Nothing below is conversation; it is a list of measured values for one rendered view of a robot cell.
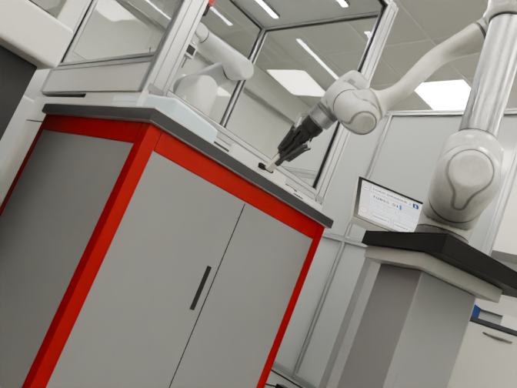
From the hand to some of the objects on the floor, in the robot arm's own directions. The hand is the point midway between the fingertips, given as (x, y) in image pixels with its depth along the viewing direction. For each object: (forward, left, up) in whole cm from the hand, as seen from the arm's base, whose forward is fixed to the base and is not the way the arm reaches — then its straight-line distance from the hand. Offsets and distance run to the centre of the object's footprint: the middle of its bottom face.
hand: (275, 162), depth 174 cm
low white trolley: (-20, +33, -95) cm, 102 cm away
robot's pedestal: (-46, -39, -92) cm, 110 cm away
